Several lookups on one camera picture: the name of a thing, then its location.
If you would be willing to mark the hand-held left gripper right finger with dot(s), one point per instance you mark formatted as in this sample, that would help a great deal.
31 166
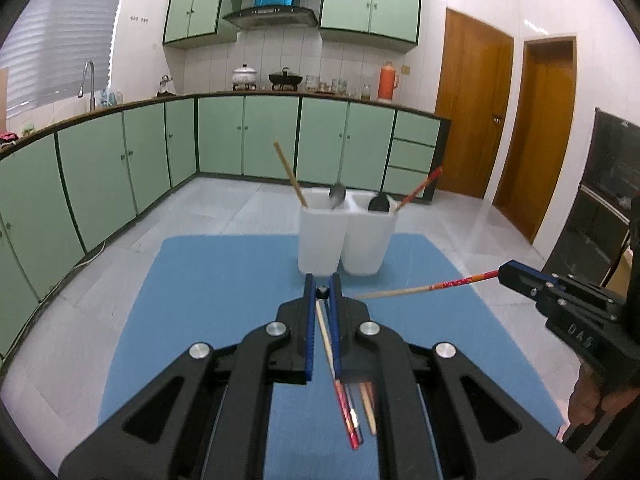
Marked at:
337 350

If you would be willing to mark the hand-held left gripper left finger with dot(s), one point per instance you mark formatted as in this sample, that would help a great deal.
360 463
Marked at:
310 345

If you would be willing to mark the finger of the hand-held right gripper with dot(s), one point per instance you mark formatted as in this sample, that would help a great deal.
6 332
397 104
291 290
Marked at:
575 287
535 290

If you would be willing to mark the wooden chopstick with red end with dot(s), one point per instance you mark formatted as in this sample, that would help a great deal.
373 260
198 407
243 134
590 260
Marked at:
347 412

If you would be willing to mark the dark blue chopstick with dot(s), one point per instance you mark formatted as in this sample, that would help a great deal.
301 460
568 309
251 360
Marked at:
356 417

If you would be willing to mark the red patterned wooden chopstick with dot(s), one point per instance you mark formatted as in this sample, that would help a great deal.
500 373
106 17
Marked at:
422 186
400 290

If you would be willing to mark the white double utensil holder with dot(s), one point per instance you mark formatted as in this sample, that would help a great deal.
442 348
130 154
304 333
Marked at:
320 240

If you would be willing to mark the black spoon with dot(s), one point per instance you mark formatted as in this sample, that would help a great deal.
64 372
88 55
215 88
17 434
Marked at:
379 203

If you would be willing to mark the metal spoon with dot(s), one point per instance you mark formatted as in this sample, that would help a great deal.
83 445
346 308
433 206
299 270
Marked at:
337 195

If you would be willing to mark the plain light wooden chopstick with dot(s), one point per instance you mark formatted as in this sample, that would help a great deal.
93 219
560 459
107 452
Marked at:
290 173

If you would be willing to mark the person's right hand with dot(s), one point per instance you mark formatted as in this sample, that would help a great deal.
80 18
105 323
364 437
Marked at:
587 400

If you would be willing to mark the dark glass-front cabinet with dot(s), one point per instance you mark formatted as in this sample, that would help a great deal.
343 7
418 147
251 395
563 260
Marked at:
600 200

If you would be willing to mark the blue table mat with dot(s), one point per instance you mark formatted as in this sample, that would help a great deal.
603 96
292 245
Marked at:
210 285

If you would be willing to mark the wooden door in recess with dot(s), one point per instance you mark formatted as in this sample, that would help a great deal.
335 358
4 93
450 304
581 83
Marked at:
540 150

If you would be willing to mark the closed wooden door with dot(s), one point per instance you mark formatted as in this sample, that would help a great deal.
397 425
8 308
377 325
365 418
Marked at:
470 110

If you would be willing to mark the green lower kitchen cabinets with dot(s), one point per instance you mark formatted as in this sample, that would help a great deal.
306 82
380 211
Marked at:
270 135

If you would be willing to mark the green kitchen cabinets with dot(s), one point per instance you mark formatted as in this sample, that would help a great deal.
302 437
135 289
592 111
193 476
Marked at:
270 135
370 5

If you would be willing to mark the orange thermos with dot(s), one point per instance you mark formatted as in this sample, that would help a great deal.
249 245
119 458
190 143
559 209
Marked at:
387 85

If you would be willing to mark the small glass jar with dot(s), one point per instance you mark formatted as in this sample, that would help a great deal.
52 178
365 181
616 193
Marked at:
366 93

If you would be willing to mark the glass bowls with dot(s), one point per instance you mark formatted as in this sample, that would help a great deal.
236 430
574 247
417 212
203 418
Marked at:
339 86

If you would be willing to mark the stack of bowls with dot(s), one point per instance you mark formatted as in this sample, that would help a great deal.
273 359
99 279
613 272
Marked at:
312 84

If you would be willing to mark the black wok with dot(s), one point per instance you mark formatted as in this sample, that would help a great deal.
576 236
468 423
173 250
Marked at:
286 78

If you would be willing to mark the white cooking pot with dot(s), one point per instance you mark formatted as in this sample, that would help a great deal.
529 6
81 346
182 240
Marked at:
245 77

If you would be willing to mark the metal kettle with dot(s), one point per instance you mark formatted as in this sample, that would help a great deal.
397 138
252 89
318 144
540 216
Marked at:
165 87

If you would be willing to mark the dish soap bottles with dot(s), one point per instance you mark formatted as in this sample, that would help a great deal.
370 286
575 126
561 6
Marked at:
111 98

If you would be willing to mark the green upper kitchen cabinets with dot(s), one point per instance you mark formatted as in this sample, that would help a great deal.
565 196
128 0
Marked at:
370 5

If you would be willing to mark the range hood with blue film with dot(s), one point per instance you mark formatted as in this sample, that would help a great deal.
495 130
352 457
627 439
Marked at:
270 16

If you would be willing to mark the metal kitchen faucet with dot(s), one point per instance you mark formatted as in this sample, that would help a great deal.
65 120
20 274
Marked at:
92 95

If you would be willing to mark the pink cloth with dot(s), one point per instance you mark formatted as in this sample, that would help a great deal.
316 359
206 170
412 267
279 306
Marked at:
7 136

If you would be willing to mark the brown board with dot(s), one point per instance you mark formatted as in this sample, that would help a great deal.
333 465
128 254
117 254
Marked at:
3 100

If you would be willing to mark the white window blind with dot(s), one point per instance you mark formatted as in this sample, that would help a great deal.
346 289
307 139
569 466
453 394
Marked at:
65 35

